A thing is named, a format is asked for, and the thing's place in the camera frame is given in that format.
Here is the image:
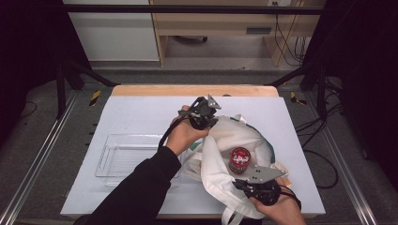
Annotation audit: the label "black curtain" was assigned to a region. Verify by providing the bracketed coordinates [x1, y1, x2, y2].
[301, 0, 398, 184]
[0, 0, 92, 148]

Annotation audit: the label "red round can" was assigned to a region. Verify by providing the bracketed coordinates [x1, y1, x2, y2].
[228, 146, 253, 175]

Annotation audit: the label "black hanging cable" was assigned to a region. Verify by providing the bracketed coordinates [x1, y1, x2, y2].
[273, 13, 309, 68]

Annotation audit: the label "clear plastic bin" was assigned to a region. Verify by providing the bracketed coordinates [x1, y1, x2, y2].
[95, 133, 183, 188]

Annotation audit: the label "looped black floor cable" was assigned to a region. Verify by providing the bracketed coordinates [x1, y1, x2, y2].
[301, 149, 340, 190]

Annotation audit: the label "thin black floor cable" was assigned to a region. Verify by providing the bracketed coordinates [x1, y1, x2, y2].
[19, 100, 38, 120]

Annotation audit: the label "black metal stand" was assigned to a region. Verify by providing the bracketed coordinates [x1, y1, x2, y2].
[266, 60, 329, 121]
[55, 60, 120, 120]

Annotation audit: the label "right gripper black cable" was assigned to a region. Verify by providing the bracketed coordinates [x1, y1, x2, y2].
[276, 183, 303, 211]

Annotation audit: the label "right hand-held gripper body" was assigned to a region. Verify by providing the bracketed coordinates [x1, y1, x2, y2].
[240, 165, 287, 207]

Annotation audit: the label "person's left hand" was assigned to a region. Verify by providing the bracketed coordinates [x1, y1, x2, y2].
[165, 105, 210, 157]

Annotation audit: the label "aluminium rail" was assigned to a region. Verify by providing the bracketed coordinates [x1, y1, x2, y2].
[0, 90, 79, 225]
[304, 90, 379, 225]

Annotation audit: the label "straight black floor cables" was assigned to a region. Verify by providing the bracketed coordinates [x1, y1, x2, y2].
[295, 78, 344, 149]

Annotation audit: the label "person's right hand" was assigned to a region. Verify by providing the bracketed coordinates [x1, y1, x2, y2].
[250, 190, 307, 225]

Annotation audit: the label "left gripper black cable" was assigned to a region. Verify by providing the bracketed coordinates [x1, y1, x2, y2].
[157, 110, 197, 152]

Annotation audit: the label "white printed tote bag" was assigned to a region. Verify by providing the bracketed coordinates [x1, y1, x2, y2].
[181, 114, 294, 225]

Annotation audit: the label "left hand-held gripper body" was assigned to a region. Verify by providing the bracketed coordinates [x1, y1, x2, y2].
[177, 95, 222, 130]

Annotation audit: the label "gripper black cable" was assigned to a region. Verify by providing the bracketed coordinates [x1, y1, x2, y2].
[276, 183, 303, 211]
[157, 110, 197, 152]

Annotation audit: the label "wooden desk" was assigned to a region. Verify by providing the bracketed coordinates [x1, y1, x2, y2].
[149, 0, 327, 68]

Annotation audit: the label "white table sheet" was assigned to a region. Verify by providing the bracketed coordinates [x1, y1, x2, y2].
[60, 95, 327, 217]

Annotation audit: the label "black horizontal frame bar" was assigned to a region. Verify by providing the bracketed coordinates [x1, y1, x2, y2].
[62, 4, 327, 15]

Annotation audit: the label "white cabinet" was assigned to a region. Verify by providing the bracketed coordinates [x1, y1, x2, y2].
[62, 0, 161, 62]

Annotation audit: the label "grey drawer handle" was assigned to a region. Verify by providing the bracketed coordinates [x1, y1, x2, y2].
[245, 26, 272, 35]

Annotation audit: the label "yellow black tape strip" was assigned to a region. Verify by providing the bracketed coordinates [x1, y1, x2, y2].
[88, 89, 102, 107]
[289, 91, 308, 106]

